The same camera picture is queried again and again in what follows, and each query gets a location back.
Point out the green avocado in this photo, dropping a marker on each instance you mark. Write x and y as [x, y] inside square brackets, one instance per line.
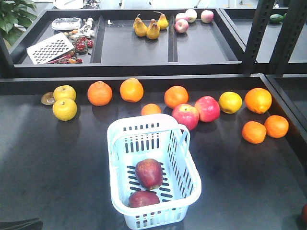
[276, 18]

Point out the brown yellow pear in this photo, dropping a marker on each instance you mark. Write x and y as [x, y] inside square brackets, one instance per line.
[153, 31]

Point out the yellow round pear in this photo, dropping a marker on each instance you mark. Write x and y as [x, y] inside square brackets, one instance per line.
[230, 102]
[64, 109]

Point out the bright red apple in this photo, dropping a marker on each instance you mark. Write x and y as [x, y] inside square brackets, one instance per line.
[208, 108]
[187, 115]

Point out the small orange behind basket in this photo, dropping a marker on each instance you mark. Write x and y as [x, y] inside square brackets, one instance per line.
[151, 109]

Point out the bumpy orange tangerine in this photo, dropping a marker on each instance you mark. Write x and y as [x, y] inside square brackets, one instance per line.
[99, 93]

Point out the green potted plant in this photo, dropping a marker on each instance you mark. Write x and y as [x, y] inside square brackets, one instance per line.
[15, 13]

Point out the small orange tangerine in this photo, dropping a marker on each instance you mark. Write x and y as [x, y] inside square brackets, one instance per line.
[276, 126]

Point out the light blue plastic basket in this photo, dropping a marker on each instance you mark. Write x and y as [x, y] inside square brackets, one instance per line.
[160, 137]

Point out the yellow round pear front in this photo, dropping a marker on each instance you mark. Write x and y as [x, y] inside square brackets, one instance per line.
[64, 109]

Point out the orange behind red apples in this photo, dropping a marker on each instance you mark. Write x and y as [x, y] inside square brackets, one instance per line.
[175, 96]

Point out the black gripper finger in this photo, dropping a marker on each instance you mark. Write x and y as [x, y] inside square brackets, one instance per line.
[28, 224]

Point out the dark red apple yellow top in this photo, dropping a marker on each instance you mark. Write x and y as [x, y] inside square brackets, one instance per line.
[143, 198]

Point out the yellow pear fruit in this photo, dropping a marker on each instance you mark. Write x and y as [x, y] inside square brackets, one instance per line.
[64, 91]

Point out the white plastic device box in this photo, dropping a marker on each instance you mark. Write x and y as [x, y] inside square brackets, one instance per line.
[66, 23]

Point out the large orange tangerine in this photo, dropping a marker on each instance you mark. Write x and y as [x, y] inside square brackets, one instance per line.
[131, 90]

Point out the black wooden produce display stand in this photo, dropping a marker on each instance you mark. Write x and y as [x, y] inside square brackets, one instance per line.
[102, 130]

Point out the pink apple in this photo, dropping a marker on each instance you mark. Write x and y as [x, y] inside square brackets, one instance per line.
[181, 26]

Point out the large orange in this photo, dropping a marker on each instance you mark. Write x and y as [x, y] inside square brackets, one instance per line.
[258, 100]

